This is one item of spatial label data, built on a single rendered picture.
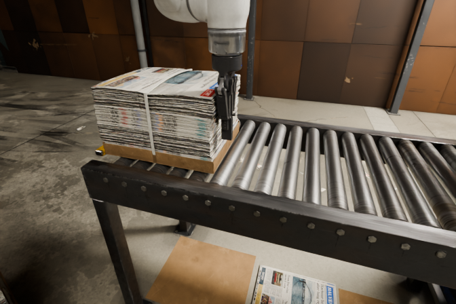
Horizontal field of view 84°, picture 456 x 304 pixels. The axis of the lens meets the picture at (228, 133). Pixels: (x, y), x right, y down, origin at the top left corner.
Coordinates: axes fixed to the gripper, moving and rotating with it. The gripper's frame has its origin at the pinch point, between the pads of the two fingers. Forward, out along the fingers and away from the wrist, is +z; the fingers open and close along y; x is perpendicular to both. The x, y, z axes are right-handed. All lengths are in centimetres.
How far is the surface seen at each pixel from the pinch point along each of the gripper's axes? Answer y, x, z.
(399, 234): 13.5, 42.9, 13.1
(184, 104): 5.4, -10.0, -7.9
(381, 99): -301, 120, 81
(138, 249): -17, -58, 93
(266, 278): -21, 14, 92
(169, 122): 5.7, -14.9, -2.2
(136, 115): 5.7, -25.3, -3.1
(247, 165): -1.9, 5.8, 13.0
